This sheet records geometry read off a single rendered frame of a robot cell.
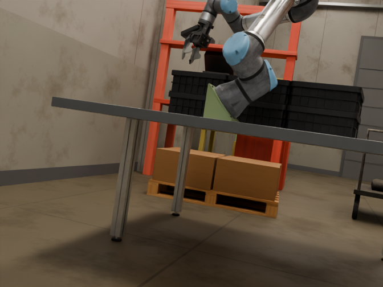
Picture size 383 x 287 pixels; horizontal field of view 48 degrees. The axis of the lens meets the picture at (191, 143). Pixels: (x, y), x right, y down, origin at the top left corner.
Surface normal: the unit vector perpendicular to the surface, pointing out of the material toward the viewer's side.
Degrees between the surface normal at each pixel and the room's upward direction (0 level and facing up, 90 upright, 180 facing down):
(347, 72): 90
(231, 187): 90
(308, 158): 90
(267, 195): 90
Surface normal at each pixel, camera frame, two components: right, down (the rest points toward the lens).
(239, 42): -0.63, -0.52
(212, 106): -0.28, 0.00
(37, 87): 0.94, 0.15
